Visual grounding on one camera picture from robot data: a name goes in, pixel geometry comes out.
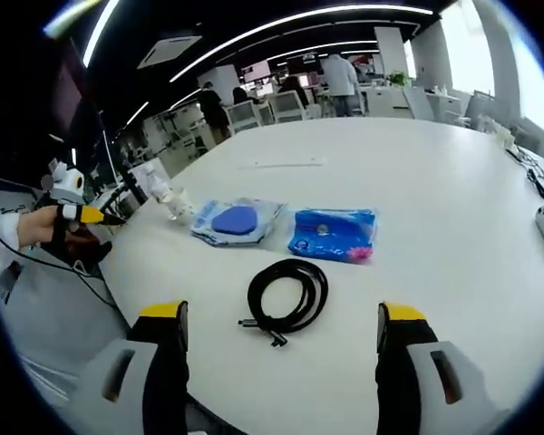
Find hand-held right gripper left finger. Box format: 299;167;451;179
72;298;191;435

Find person's white jacket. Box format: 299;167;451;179
0;253;132;409

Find patterned paper cup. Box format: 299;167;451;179
165;186;196;224

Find person's left hand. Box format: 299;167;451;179
16;206;67;249

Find black charger cable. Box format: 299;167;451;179
505;144;544;200

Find thin black cable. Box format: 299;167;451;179
0;221;121;312

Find blue tissue packet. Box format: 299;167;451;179
287;208;377;265

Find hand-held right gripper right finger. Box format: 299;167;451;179
374;299;511;435

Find wet wipes pack blue lid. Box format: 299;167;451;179
189;197;287;248

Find white table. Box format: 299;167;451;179
97;116;544;435

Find white mesh office chair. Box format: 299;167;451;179
269;90;307;124
226;99;260;135

